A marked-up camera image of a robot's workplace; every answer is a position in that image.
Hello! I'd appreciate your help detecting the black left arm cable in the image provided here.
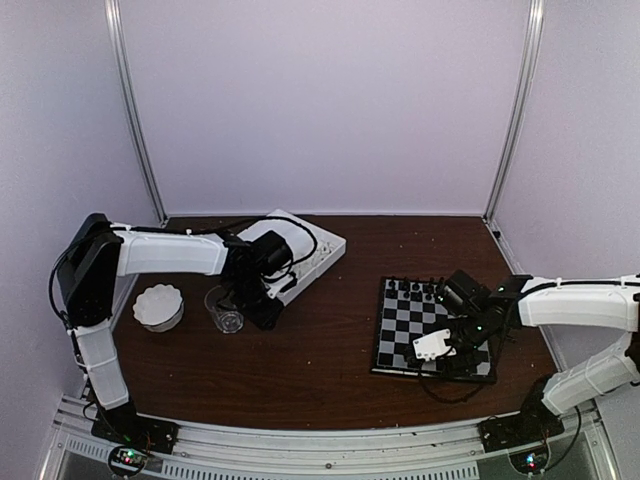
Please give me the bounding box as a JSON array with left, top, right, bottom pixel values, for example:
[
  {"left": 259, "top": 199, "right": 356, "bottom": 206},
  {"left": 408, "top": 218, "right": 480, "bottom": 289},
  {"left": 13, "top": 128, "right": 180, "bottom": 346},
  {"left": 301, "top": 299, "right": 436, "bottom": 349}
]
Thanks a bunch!
[{"left": 219, "top": 219, "right": 321, "bottom": 281}]

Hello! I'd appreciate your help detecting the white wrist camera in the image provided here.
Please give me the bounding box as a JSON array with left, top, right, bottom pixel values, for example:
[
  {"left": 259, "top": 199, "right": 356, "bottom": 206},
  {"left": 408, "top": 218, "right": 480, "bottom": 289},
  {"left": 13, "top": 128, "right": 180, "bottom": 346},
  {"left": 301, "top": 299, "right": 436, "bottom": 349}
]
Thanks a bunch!
[
  {"left": 411, "top": 329, "right": 457, "bottom": 362},
  {"left": 266, "top": 273, "right": 297, "bottom": 299}
]

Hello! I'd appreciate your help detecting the white scalloped bowl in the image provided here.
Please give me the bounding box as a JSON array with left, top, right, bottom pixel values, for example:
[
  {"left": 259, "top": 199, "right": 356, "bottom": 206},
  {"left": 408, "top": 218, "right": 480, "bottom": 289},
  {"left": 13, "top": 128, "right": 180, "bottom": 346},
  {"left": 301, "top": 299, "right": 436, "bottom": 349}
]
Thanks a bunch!
[{"left": 132, "top": 284, "right": 184, "bottom": 333}]

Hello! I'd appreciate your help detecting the white plastic compartment tray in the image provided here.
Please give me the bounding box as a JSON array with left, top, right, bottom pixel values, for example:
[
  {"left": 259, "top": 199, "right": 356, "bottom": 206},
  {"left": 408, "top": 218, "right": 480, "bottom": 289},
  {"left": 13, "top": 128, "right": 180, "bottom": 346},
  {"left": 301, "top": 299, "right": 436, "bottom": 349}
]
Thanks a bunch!
[{"left": 239, "top": 209, "right": 347, "bottom": 306}]

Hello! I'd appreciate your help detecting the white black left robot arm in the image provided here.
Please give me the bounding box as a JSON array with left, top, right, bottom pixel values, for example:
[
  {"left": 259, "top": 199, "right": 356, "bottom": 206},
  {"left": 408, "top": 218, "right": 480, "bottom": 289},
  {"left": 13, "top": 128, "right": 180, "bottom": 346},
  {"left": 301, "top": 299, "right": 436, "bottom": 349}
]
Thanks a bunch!
[{"left": 48, "top": 213, "right": 317, "bottom": 444}]

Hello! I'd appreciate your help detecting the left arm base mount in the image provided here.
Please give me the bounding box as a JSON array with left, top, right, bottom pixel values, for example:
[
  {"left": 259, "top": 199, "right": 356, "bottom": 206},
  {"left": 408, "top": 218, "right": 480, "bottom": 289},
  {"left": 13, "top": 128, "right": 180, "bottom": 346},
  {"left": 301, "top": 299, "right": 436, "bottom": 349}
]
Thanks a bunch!
[{"left": 91, "top": 416, "right": 179, "bottom": 477}]

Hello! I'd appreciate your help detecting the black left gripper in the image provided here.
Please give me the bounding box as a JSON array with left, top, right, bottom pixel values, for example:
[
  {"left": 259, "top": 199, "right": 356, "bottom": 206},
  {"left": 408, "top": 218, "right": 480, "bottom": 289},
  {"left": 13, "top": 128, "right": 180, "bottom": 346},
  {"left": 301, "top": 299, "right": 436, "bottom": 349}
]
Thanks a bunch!
[{"left": 228, "top": 273, "right": 284, "bottom": 330}]

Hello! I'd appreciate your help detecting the left aluminium frame post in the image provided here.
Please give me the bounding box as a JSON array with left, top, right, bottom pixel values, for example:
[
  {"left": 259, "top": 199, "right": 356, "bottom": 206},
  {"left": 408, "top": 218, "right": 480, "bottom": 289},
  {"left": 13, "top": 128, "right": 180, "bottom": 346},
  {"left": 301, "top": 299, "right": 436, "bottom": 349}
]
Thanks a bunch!
[{"left": 104, "top": 0, "right": 169, "bottom": 226}]

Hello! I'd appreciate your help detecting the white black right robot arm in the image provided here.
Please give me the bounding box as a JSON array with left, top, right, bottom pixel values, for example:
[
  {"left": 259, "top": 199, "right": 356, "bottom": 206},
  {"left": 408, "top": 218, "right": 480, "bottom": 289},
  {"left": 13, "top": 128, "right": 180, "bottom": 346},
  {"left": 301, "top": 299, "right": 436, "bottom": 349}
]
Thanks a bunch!
[{"left": 405, "top": 270, "right": 639, "bottom": 442}]

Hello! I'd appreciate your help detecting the right aluminium frame post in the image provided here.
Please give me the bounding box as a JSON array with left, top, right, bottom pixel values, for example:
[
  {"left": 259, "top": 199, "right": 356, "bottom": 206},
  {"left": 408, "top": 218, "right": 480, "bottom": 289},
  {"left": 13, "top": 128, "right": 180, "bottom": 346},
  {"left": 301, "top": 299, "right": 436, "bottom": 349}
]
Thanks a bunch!
[{"left": 483, "top": 0, "right": 545, "bottom": 224}]

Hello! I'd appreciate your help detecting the aluminium frame post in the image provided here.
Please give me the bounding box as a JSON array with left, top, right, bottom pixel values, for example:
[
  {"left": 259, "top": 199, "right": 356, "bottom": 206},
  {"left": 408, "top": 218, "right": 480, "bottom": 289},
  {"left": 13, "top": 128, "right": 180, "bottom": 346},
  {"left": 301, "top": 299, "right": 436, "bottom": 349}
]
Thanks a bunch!
[
  {"left": 104, "top": 0, "right": 169, "bottom": 226},
  {"left": 483, "top": 0, "right": 545, "bottom": 224}
]

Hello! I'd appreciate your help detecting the front aluminium rail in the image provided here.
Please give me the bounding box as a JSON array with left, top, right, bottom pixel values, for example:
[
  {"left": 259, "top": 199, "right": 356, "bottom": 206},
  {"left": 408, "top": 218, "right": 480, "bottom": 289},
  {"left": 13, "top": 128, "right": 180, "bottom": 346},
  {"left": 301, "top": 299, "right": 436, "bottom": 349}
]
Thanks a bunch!
[{"left": 44, "top": 409, "right": 621, "bottom": 480}]

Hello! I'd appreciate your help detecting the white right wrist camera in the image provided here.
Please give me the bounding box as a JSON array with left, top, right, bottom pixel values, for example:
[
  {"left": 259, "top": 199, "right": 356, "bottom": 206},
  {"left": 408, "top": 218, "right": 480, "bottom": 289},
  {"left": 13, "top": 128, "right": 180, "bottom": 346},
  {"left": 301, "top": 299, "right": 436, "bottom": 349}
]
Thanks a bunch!
[{"left": 411, "top": 329, "right": 457, "bottom": 362}]

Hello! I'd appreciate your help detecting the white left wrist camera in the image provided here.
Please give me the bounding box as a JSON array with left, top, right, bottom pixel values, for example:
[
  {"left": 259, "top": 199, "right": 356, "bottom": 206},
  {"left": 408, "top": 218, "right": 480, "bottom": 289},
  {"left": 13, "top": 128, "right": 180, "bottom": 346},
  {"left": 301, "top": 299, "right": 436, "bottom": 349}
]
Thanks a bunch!
[{"left": 266, "top": 273, "right": 297, "bottom": 299}]

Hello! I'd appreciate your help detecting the row of black chess pieces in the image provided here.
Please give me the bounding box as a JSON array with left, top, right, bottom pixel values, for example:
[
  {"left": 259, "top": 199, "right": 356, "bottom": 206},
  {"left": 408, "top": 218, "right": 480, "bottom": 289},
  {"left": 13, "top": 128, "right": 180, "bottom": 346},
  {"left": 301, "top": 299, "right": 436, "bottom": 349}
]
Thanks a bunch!
[{"left": 382, "top": 277, "right": 445, "bottom": 302}]

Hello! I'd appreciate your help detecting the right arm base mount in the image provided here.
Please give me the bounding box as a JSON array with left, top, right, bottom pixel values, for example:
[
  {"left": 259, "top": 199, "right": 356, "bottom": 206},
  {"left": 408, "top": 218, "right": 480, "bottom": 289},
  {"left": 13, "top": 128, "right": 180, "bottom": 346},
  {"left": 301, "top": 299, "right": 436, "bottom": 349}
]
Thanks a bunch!
[{"left": 478, "top": 413, "right": 565, "bottom": 476}]

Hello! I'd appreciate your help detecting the black white chess board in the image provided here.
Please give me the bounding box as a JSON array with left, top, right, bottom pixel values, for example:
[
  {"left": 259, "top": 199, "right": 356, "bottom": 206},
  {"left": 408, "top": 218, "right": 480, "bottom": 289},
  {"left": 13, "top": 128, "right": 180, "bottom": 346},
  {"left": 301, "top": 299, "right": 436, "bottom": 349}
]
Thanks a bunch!
[{"left": 371, "top": 273, "right": 508, "bottom": 384}]

